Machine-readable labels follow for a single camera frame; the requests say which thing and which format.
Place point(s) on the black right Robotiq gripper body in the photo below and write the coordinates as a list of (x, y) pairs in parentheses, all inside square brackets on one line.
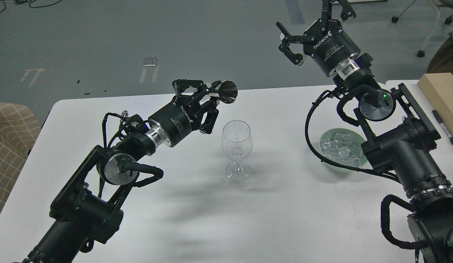
[(329, 47)]

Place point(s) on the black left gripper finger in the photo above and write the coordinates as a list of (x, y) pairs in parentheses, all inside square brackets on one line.
[(181, 85), (209, 107)]

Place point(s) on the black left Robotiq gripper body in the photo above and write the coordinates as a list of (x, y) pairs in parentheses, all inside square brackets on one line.
[(178, 118)]

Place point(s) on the steel double jigger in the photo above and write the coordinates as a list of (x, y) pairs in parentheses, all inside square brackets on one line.
[(225, 91)]

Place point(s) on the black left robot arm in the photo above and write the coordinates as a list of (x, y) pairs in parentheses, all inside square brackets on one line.
[(88, 208)]

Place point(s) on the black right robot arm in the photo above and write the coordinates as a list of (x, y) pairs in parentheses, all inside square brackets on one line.
[(399, 136)]

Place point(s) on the clear wine glass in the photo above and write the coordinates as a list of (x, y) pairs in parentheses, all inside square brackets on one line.
[(237, 144)]

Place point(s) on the green bowl of ice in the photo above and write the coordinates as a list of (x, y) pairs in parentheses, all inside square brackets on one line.
[(343, 146)]

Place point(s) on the office chair base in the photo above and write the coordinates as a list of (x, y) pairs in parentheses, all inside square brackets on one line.
[(429, 23)]

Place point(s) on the black marker pen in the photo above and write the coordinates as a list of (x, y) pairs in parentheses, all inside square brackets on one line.
[(442, 124)]

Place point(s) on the beige checked cloth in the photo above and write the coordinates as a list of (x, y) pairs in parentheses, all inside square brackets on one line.
[(19, 131)]

